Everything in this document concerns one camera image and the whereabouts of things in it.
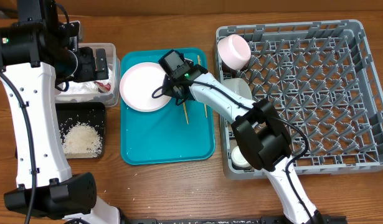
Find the wooden chopstick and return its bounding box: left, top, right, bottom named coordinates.
left=197, top=55, right=207, bottom=118
left=182, top=102, right=189, bottom=124

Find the white paper wrapper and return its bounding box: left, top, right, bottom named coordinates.
left=55, top=69, right=112, bottom=95

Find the large white plate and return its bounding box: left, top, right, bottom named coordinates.
left=120, top=62, right=171, bottom=112

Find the grey shallow bowl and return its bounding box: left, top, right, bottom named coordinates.
left=222, top=78, right=253, bottom=100

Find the pink bowl with rice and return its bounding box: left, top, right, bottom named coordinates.
left=217, top=34, right=252, bottom=70

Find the pile of white rice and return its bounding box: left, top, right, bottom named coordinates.
left=59, top=116, right=105, bottom=159

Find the white cup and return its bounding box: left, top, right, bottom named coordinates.
left=230, top=146, right=252, bottom=170

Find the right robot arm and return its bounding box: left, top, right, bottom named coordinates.
left=152, top=50, right=324, bottom=223

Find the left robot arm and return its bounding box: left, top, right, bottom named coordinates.
left=0, top=1, right=128, bottom=223

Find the clear plastic bin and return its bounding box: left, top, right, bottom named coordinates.
left=55, top=43, right=120, bottom=107

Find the teal serving tray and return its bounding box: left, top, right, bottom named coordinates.
left=120, top=47, right=216, bottom=166

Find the black rectangular tray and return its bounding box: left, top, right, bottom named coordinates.
left=55, top=102, right=106, bottom=158

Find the grey plastic dish rack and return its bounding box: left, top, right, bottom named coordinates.
left=215, top=20, right=383, bottom=175

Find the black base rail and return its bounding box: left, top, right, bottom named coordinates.
left=116, top=213, right=348, bottom=224

